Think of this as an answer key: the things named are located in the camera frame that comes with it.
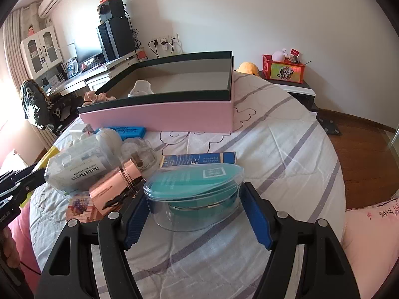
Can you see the white animal figurine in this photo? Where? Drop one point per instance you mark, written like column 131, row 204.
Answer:
column 141, row 87

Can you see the black floor scale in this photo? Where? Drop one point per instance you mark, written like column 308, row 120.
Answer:
column 329, row 126

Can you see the pale pink animal toy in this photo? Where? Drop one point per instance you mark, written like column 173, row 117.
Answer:
column 93, row 97

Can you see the striped beige curtain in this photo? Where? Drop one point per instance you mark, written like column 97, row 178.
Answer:
column 18, row 46

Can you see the yellow plush toy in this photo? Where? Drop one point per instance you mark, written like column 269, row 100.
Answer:
column 247, row 68

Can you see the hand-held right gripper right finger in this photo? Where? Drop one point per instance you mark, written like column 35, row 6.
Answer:
column 257, row 218

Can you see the pink brick block toy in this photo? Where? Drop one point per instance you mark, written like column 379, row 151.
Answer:
column 82, row 210

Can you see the rose gold cylinder container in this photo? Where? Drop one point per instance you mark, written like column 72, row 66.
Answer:
column 106, row 193

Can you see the yellow tube pack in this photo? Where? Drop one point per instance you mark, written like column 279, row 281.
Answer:
column 50, row 157

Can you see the teal oval clear container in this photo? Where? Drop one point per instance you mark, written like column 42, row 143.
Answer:
column 193, row 180

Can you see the blue white carton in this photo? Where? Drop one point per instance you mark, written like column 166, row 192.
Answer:
column 70, row 68

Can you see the black office chair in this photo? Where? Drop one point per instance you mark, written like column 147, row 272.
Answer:
column 65, row 109

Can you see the white wall socket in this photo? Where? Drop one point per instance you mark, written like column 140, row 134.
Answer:
column 155, row 42
column 164, row 42
column 174, row 38

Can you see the small doll figure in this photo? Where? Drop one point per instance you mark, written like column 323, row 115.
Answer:
column 31, row 30

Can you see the black white nightstand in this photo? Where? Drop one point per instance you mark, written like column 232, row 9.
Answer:
column 296, row 92

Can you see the orange white bottle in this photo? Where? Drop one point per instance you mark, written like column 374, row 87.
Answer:
column 141, row 54

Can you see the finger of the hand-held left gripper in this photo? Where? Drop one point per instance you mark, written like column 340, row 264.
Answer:
column 31, row 179
column 18, row 169

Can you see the white glass-door cabinet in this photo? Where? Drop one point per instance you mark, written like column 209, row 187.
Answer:
column 42, row 53

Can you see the clear glass bottle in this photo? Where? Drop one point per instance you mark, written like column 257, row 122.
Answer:
column 137, row 149

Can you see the black white printed jacket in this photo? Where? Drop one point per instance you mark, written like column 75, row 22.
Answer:
column 34, row 102

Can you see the pink white toy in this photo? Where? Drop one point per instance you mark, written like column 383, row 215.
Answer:
column 279, row 55

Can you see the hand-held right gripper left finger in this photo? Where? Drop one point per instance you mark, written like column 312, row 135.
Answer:
column 135, row 221

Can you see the pink storage box dark rim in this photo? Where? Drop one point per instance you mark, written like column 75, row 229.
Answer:
column 156, row 115

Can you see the white striped bedsheet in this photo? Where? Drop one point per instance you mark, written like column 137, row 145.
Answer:
column 280, row 149

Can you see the black computer tower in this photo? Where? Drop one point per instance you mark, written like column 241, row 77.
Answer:
column 117, row 39

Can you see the black computer monitor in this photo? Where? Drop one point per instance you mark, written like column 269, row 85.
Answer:
column 87, row 49

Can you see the white desk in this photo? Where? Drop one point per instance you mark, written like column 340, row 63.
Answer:
column 93, row 74

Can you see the person's left hand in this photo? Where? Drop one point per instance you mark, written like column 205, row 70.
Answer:
column 7, row 247

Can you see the black box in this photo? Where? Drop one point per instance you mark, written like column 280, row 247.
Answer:
column 112, row 9

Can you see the bright blue flat box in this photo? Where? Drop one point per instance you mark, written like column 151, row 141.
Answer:
column 124, row 131

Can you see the red printed crate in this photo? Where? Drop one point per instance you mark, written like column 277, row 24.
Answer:
column 285, row 72

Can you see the dark blue long carton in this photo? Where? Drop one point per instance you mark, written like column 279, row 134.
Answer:
column 199, row 159

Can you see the pink blanket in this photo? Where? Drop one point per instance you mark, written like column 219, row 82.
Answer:
column 21, row 224

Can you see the clear plastic lidded box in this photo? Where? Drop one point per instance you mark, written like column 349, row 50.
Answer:
column 78, row 165

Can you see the pink embroidered pillow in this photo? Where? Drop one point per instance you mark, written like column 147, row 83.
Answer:
column 371, row 239

